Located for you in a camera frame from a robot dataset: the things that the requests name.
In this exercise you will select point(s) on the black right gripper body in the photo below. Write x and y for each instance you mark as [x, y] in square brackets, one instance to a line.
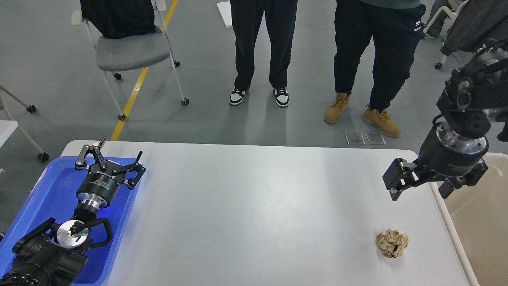
[448, 154]

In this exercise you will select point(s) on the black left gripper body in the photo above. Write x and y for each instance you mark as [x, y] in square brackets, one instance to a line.
[99, 187]

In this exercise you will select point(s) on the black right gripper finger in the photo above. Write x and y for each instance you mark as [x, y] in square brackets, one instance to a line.
[470, 179]
[401, 175]

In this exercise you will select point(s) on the brown paper ball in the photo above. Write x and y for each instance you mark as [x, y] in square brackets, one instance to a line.
[392, 243]

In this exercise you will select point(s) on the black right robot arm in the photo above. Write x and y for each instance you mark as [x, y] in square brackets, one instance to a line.
[481, 84]

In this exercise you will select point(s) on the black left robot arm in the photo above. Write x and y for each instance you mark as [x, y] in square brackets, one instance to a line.
[68, 231]

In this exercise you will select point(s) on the beige plastic bin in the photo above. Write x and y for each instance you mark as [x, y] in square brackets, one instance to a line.
[477, 221]

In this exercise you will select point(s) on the blue plastic tray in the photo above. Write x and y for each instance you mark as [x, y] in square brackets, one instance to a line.
[54, 196]

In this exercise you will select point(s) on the right clear floor plate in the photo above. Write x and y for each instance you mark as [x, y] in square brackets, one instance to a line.
[375, 138]

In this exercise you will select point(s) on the clear floor plate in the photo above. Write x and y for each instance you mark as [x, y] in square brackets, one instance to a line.
[375, 138]
[354, 138]

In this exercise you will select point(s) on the left clear floor plate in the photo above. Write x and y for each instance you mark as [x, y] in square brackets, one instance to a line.
[354, 138]

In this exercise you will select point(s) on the white side table with castors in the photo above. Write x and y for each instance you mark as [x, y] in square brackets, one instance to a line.
[10, 124]

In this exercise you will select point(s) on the chair with grey jacket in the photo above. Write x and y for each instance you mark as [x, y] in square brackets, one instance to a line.
[475, 24]

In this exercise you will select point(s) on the person in tan boots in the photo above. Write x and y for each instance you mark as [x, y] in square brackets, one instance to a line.
[395, 28]

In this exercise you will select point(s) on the black jacket on chair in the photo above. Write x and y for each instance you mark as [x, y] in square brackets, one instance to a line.
[116, 19]

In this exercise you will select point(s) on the white board on floor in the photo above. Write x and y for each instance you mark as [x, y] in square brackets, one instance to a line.
[224, 9]

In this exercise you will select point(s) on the grey chair with white frame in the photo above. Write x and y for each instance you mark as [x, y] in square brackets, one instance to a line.
[130, 53]

